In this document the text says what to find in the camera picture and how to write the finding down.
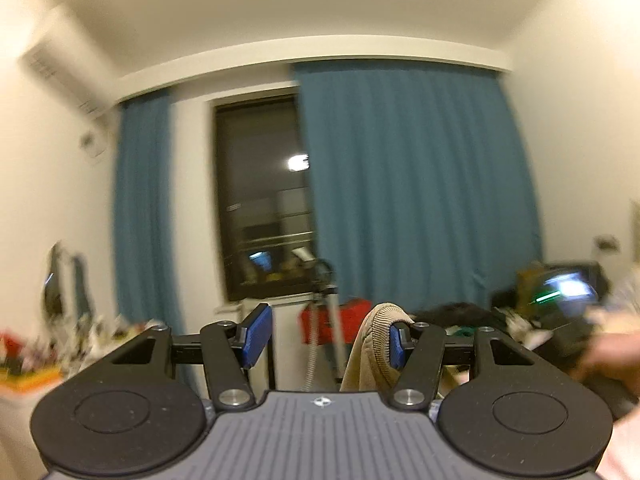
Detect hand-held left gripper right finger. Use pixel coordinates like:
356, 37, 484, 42
389, 321, 538, 409

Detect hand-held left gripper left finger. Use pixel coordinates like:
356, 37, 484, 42
107, 304, 273, 409

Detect khaki sweatshirt with white print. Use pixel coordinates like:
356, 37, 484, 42
340, 303, 417, 392

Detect person's right hand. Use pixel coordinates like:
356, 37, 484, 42
572, 307, 640, 383

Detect red bag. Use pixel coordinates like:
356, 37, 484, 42
299, 299, 375, 347

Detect dark window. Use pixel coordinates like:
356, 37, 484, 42
209, 92, 321, 304

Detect narrow blue curtain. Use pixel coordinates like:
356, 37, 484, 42
112, 94, 203, 393

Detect wide blue curtain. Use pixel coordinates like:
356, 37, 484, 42
292, 62, 544, 313

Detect cluttered side table items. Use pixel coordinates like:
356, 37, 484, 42
0, 310, 168, 401

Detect white curtain pelmet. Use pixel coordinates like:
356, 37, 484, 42
117, 35, 514, 107

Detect white air conditioner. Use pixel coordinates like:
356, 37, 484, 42
19, 4, 120, 122

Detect camera tripod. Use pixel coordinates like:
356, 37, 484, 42
304, 257, 352, 392

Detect hanging bags on wall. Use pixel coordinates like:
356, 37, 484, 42
41, 241, 97, 322

